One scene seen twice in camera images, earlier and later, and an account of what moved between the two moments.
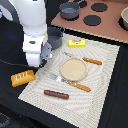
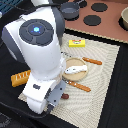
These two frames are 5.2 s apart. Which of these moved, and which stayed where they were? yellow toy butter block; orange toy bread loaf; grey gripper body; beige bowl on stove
Moved: grey gripper body
Stayed: beige bowl on stove; yellow toy butter block; orange toy bread loaf
